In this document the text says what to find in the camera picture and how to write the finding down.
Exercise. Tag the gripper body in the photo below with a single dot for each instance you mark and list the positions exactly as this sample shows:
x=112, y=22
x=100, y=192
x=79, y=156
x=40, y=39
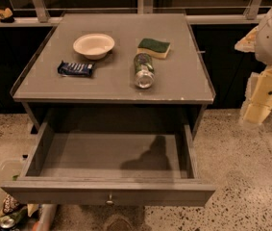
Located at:
x=257, y=103

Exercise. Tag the grey top drawer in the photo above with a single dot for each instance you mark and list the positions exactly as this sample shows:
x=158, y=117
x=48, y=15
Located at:
x=142, y=156

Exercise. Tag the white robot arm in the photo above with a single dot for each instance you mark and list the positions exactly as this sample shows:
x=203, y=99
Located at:
x=259, y=41

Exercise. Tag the metal drawer knob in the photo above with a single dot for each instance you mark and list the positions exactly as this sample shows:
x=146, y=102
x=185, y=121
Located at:
x=109, y=201

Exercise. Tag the green yellow sponge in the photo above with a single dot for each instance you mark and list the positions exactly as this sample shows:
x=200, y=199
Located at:
x=154, y=48

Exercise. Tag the grey wooden cabinet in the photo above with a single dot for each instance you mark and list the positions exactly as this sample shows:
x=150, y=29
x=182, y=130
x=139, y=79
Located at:
x=180, y=79

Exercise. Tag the blue snack bar wrapper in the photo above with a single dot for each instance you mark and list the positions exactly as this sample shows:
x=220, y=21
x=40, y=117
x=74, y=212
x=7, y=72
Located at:
x=76, y=69

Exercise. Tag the white orange bottle in bin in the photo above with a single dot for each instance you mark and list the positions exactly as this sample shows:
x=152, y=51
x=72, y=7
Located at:
x=48, y=212

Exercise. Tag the yellow black object on ledge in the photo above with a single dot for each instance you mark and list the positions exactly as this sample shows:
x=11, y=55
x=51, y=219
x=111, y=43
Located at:
x=6, y=15

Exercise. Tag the brown snack bag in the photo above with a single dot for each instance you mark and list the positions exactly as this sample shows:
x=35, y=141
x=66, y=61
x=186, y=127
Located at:
x=10, y=205

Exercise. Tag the green crushed can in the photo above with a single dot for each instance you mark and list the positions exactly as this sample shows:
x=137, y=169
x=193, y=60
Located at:
x=9, y=221

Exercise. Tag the clear plastic bin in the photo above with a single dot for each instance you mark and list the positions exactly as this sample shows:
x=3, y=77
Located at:
x=9, y=170

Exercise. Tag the metal railing frame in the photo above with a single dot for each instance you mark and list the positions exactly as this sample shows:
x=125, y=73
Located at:
x=39, y=10

